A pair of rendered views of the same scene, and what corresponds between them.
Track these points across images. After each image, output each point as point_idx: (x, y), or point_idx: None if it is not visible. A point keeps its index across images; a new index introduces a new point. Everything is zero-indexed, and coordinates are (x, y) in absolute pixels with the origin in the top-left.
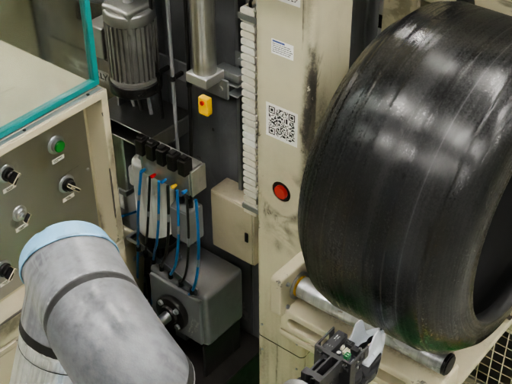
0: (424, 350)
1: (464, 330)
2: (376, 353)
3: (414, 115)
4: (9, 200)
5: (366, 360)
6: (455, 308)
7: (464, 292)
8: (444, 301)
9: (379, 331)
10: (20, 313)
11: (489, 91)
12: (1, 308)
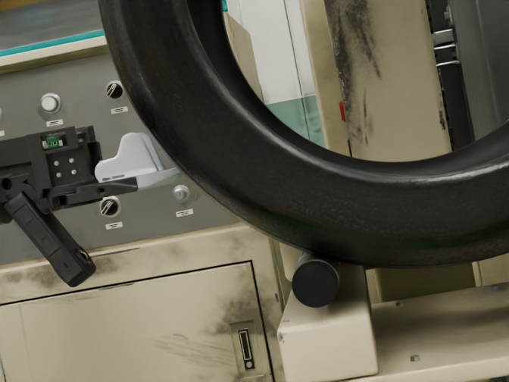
0: (207, 194)
1: (215, 126)
2: (130, 175)
3: None
4: (119, 124)
5: (105, 177)
6: (148, 44)
7: (160, 13)
8: (123, 22)
9: (133, 133)
10: (105, 256)
11: None
12: (100, 252)
